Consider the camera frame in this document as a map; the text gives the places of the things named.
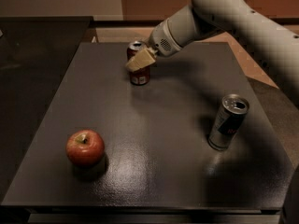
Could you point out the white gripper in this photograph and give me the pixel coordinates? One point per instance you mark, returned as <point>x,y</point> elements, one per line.
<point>163,39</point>

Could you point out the red coke can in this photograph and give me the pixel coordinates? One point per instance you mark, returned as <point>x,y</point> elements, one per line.
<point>140,77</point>

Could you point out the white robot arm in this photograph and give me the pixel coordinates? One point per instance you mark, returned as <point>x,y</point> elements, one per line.
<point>273,47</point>

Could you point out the silver blue energy drink can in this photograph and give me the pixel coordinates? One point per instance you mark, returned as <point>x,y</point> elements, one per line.
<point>231,113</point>

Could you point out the red apple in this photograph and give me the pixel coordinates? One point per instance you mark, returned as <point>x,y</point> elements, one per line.
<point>85,148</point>

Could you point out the dark side table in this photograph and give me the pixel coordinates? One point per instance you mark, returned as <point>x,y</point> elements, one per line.
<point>34,56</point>

